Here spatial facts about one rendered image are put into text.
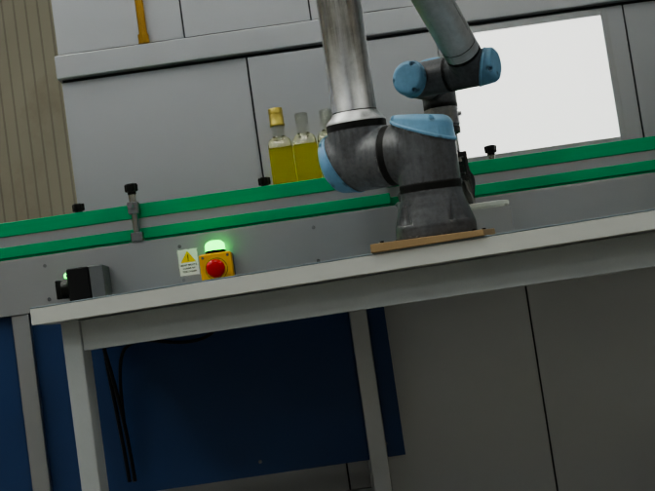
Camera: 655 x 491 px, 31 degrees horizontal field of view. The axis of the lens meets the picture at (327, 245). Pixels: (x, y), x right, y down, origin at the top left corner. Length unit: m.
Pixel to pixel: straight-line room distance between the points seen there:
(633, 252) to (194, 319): 0.82
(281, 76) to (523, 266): 1.05
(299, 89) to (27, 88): 3.89
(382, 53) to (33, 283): 1.02
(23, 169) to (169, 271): 4.07
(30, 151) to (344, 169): 4.54
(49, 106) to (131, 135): 3.66
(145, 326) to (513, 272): 0.71
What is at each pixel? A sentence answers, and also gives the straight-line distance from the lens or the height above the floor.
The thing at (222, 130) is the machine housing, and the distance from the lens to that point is 3.00.
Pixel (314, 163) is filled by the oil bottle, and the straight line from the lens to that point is 2.80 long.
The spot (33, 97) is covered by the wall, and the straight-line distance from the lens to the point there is 6.72.
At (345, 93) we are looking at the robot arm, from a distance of 2.28.
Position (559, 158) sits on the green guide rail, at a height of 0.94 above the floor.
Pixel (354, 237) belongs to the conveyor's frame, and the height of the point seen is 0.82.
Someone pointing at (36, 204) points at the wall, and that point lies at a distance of 6.64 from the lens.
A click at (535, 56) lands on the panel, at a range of 3.05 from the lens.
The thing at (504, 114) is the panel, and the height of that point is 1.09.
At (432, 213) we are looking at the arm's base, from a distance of 2.17.
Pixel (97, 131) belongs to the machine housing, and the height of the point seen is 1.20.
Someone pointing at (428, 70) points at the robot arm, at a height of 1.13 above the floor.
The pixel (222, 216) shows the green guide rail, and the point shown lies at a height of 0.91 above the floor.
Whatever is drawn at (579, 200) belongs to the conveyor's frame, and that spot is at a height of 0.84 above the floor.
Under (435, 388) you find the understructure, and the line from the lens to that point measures 2.97.
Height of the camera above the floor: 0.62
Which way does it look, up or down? 4 degrees up
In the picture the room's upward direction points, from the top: 8 degrees counter-clockwise
